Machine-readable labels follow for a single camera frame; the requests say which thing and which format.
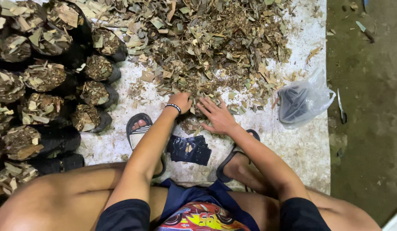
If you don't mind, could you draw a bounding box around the person's left hand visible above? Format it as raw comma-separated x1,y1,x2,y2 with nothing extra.
167,92,193,115

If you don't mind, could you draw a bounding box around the person's right hand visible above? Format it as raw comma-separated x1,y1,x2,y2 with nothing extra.
197,97,239,135

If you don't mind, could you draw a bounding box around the heap of dry chopped leaves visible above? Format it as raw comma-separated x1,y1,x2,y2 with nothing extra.
86,0,297,135

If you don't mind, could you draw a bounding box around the black wristband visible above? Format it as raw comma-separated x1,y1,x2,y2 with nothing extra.
164,103,182,116

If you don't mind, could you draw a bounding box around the stack of flat black bags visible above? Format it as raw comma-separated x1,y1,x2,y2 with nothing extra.
166,135,212,167

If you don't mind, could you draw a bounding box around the person's left black sandal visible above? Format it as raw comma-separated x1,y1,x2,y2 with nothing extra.
126,113,167,179

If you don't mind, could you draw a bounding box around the person's black sandal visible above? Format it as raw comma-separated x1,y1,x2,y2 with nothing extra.
126,113,167,179
216,129,261,184

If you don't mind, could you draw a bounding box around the person's right black sandal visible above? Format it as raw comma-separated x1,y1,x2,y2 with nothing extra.
216,129,261,184

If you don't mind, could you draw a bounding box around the blue printed shirt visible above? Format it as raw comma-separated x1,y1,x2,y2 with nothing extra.
154,178,261,231

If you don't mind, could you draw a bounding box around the clear bag of black bags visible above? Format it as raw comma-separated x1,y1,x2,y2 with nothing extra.
277,68,336,129

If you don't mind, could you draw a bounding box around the white ground sheet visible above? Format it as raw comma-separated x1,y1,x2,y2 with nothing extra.
6,0,331,195

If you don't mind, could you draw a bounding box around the group of filled black bags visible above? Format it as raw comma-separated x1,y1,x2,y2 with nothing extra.
0,0,128,209

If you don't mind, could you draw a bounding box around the person's left leg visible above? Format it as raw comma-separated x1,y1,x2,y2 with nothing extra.
0,119,169,231

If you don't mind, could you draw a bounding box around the person's leg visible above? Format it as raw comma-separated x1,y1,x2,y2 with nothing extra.
0,119,169,231
222,151,382,231

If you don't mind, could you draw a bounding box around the person's right leg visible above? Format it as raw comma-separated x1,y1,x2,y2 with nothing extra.
222,151,382,231

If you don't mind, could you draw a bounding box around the white panel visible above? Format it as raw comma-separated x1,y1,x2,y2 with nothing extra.
381,206,397,231

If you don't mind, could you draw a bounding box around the slim knife with black handle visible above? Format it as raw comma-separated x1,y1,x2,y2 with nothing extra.
337,88,348,125

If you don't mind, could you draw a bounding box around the knife with dark handle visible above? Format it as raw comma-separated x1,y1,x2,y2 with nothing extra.
356,21,376,44

